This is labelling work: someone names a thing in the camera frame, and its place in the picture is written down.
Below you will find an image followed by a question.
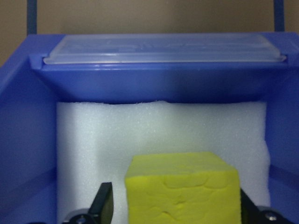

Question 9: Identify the blue plastic storage bin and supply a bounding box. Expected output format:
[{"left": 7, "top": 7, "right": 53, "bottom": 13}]
[{"left": 0, "top": 32, "right": 299, "bottom": 224}]

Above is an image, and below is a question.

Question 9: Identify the yellow foam block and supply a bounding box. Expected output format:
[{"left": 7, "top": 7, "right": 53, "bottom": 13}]
[{"left": 124, "top": 151, "right": 242, "bottom": 224}]

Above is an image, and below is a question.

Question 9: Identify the white foam sheet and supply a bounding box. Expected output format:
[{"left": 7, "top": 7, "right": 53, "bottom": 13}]
[{"left": 56, "top": 100, "right": 271, "bottom": 224}]

